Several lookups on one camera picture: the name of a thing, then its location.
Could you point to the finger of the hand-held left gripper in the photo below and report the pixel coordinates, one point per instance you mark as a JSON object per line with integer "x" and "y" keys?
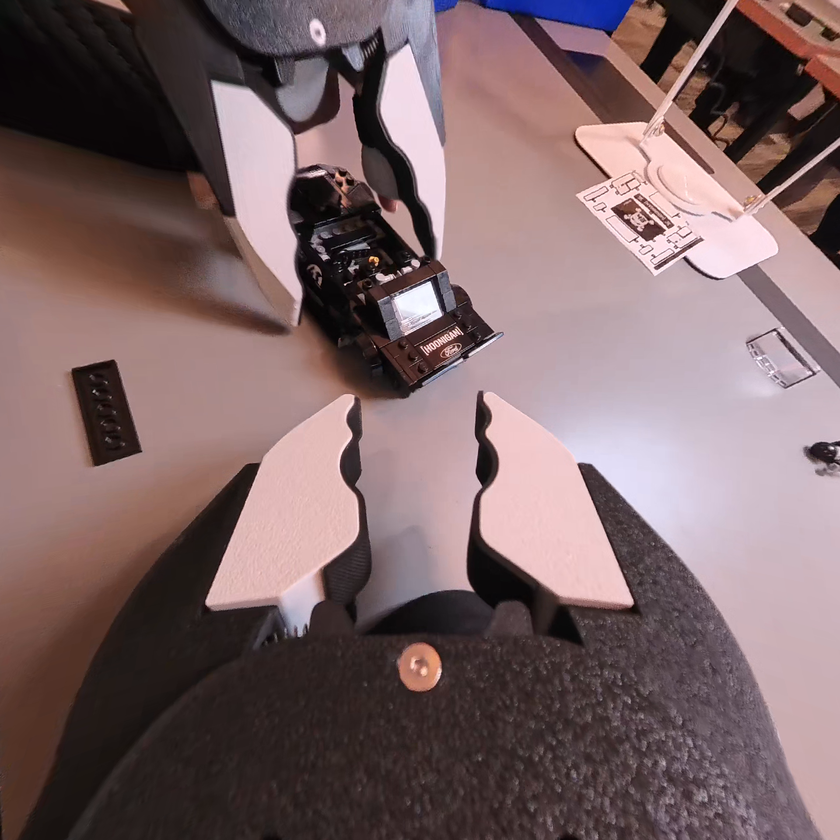
{"x": 256, "y": 171}
{"x": 418, "y": 131}

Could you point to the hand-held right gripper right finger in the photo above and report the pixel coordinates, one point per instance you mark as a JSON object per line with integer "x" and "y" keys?
{"x": 545, "y": 519}

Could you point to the black lego car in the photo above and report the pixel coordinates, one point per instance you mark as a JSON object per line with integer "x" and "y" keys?
{"x": 394, "y": 309}

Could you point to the sticker sheet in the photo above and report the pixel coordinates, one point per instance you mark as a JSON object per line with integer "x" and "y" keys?
{"x": 643, "y": 223}

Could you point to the black lego axle assembly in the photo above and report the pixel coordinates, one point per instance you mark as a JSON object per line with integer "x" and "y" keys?
{"x": 827, "y": 456}

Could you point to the clear lego windshield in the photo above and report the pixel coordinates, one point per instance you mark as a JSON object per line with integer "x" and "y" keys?
{"x": 781, "y": 357}

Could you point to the blue storage bin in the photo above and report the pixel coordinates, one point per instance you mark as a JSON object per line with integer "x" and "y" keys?
{"x": 565, "y": 11}

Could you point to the black ridged strip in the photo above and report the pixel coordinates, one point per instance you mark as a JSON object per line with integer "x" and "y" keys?
{"x": 105, "y": 414}

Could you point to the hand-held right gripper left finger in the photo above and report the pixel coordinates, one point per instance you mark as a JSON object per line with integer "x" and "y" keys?
{"x": 295, "y": 512}

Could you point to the white booklet stand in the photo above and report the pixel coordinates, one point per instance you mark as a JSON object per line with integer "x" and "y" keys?
{"x": 709, "y": 197}

